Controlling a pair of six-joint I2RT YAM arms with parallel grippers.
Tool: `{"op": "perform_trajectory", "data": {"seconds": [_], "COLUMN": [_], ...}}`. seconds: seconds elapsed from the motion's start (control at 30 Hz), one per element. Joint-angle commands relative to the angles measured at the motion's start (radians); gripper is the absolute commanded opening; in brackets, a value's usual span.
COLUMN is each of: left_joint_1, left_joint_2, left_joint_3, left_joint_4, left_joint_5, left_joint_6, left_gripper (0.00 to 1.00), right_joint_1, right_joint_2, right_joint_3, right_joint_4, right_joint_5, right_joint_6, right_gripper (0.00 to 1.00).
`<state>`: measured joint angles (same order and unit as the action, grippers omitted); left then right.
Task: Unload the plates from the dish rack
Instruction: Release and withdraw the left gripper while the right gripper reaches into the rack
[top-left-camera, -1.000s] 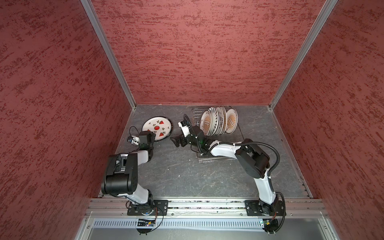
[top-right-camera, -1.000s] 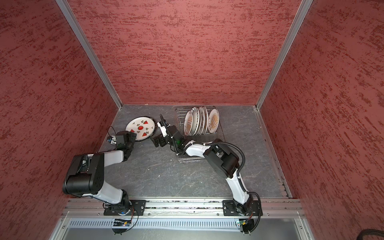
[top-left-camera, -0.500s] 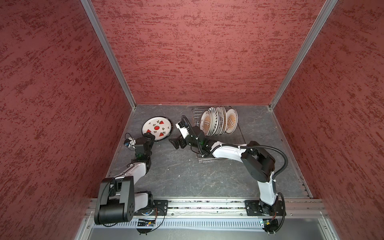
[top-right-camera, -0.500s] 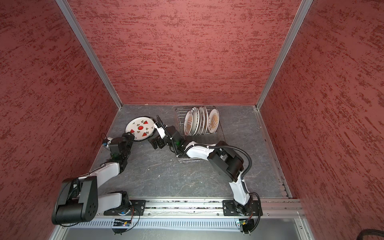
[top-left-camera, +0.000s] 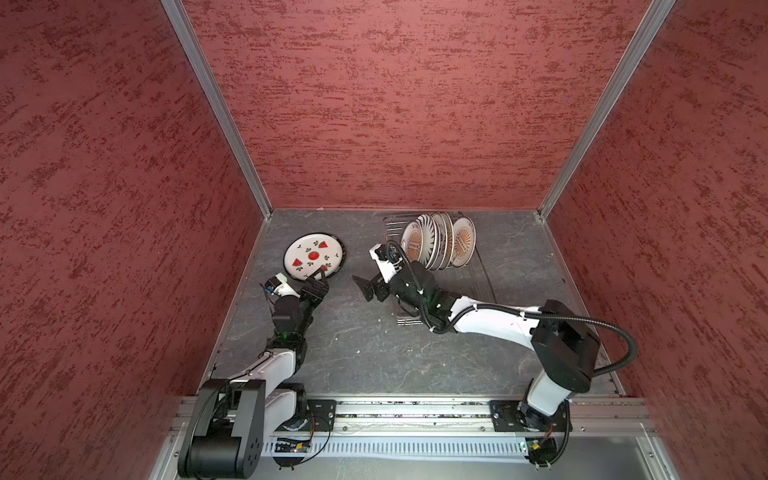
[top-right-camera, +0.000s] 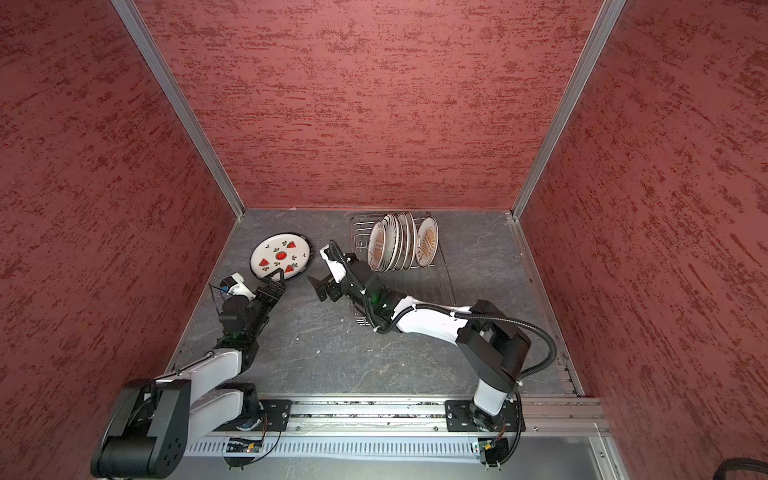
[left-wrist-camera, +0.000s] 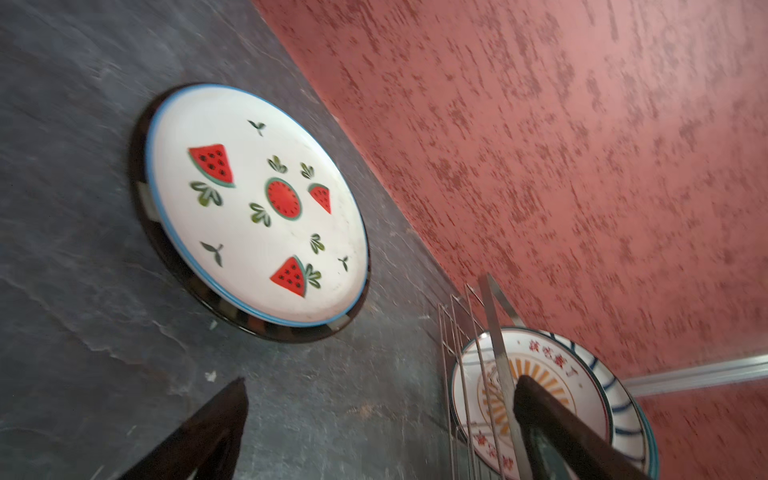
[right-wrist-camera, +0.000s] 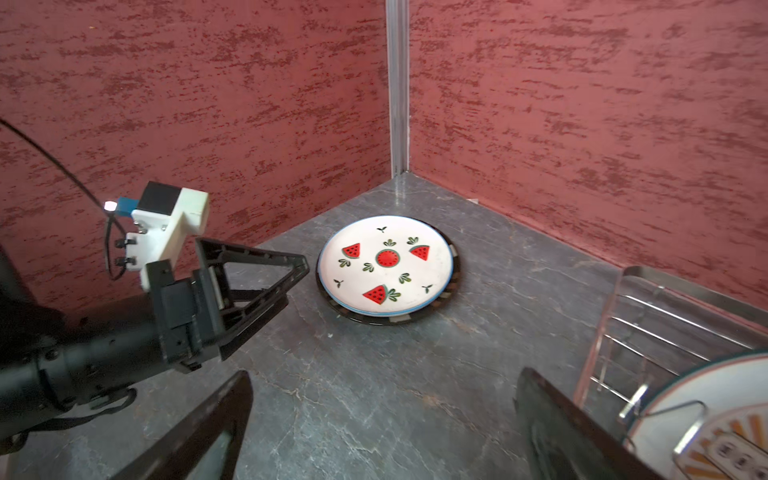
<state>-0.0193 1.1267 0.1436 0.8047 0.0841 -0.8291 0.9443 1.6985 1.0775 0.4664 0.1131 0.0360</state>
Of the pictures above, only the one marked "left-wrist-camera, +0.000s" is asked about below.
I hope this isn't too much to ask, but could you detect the white watermelon pattern plate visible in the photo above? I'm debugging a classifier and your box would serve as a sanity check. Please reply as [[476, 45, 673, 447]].
[[144, 84, 371, 327]]

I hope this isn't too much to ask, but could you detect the brown rimmed cream plate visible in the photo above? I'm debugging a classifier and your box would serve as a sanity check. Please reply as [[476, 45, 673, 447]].
[[128, 82, 371, 344]]

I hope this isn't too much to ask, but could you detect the aluminium right corner post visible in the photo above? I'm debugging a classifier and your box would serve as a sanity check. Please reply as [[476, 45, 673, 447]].
[[623, 355, 767, 397]]

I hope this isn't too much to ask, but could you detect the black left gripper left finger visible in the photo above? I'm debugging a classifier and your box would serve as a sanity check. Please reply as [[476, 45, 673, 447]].
[[121, 377, 249, 479]]

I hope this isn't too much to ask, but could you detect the white blue striped plate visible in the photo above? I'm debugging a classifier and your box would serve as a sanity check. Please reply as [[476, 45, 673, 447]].
[[541, 330, 647, 475]]

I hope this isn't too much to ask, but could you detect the white sunburst pattern plate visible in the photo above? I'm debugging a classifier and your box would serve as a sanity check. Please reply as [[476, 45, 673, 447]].
[[451, 328, 613, 479]]

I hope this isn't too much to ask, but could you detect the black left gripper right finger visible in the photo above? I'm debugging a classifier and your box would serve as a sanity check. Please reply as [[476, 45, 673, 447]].
[[514, 375, 647, 480]]

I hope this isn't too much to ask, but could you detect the metal wire dish rack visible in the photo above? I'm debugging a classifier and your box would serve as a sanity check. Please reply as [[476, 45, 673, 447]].
[[437, 274, 533, 479]]

